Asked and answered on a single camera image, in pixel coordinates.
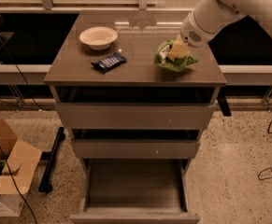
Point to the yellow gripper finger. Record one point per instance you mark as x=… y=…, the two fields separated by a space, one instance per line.
x=179 y=50

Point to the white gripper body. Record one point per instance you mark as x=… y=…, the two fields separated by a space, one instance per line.
x=192 y=32

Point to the green jalapeno chip bag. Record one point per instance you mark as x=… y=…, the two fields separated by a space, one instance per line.
x=178 y=65

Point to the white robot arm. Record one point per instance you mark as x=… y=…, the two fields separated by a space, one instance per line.
x=238 y=31

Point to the grey drawer cabinet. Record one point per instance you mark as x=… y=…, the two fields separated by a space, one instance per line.
x=139 y=35

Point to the grey top drawer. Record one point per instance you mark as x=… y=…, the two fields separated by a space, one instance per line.
x=133 y=108

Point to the grey middle drawer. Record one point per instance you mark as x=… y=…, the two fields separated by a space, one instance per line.
x=135 y=144

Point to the grey open bottom drawer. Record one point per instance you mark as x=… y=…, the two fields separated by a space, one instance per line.
x=119 y=191

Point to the black table leg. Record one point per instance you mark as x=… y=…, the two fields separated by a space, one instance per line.
x=223 y=104

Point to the dark blue snack packet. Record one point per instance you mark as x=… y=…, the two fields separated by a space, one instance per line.
x=108 y=63

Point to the white bowl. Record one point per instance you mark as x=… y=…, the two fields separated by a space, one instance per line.
x=98 y=38

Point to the black metal bar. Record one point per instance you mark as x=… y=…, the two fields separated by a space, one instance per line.
x=49 y=158

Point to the open cardboard box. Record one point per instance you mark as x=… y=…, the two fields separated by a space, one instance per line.
x=22 y=159

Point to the white box with logo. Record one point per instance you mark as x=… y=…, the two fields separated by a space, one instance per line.
x=11 y=205

